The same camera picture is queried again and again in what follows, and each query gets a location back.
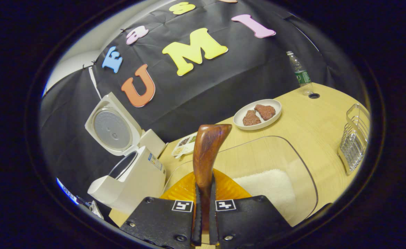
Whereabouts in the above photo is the brown meat piece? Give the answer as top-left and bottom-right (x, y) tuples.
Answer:
(254, 104), (276, 121)
(243, 110), (261, 126)

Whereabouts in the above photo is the brown wooden spoon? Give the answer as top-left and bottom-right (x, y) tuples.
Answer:
(192, 124), (233, 239)

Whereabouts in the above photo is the white round plate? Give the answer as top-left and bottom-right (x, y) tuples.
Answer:
(233, 99), (282, 131)

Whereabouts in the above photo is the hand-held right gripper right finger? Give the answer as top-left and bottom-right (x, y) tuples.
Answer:
(209, 169), (292, 249)

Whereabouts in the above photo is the white rice heap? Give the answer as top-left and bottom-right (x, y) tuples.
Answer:
(232, 169), (297, 222)

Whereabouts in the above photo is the metal inner pot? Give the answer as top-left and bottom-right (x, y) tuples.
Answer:
(109, 151), (138, 180)

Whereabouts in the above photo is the green label water bottle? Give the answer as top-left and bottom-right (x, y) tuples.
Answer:
(286, 51), (315, 96)

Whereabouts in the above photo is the white rice cooker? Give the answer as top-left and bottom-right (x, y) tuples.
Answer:
(84, 92), (167, 215)

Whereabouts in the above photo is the clear plastic rice container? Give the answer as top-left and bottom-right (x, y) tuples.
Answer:
(163, 136), (318, 227)

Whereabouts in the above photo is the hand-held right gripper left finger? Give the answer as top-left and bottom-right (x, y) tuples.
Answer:
(119, 169), (203, 249)

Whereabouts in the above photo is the white divided condiment tray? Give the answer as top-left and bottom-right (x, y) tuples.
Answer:
(171, 132), (198, 159)

